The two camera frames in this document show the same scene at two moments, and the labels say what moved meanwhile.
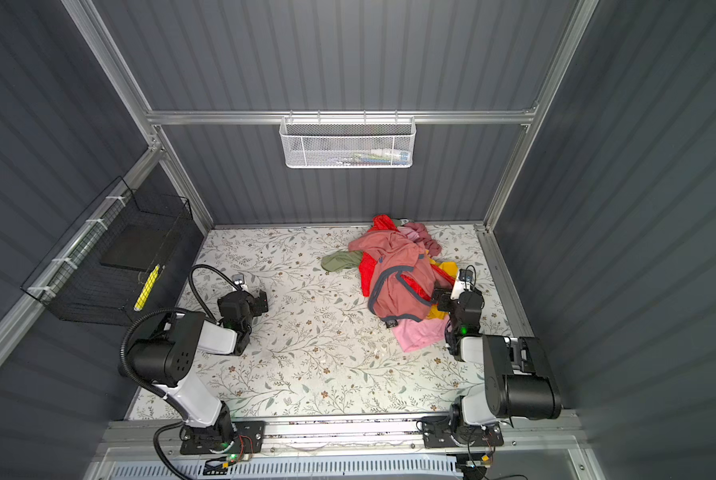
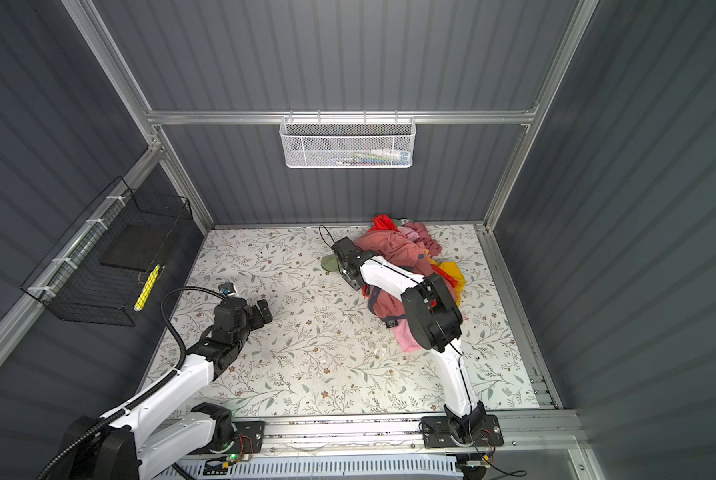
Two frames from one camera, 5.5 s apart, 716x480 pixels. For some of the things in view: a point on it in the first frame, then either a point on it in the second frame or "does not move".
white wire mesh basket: [347, 142] does not move
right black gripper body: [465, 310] → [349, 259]
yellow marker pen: [150, 281] does not move
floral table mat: [324, 350] does not move
